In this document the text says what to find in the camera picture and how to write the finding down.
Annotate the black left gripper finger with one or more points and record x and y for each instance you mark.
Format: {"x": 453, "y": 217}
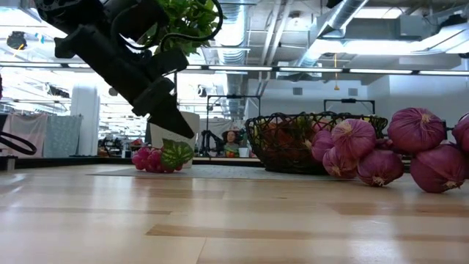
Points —
{"x": 172, "y": 119}

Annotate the red grape bunch with leaf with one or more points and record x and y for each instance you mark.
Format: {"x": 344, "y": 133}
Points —
{"x": 150, "y": 159}

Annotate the orange fruit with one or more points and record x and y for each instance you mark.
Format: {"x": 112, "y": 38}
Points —
{"x": 276, "y": 139}

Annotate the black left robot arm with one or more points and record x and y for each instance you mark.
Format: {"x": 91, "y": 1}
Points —
{"x": 80, "y": 12}

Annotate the white plant pot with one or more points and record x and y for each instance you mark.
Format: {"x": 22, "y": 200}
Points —
{"x": 192, "y": 124}

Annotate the person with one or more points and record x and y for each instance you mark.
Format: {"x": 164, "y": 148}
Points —
{"x": 231, "y": 143}

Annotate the white round pillar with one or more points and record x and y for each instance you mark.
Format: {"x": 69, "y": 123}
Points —
{"x": 85, "y": 121}

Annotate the grey woven placemat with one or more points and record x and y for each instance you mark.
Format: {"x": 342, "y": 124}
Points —
{"x": 220, "y": 172}

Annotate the grey-blue hanging curtain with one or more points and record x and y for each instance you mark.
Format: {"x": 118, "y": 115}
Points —
{"x": 62, "y": 135}

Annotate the green artificial plant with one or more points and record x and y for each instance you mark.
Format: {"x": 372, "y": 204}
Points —
{"x": 190, "y": 22}

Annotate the pink hanging curtain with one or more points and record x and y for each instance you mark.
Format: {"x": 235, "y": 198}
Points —
{"x": 25, "y": 133}

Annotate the black background frame stand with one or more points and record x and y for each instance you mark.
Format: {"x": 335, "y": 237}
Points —
{"x": 348, "y": 100}
{"x": 234, "y": 97}

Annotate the black aluminium table frame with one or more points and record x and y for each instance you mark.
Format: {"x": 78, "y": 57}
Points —
{"x": 73, "y": 161}

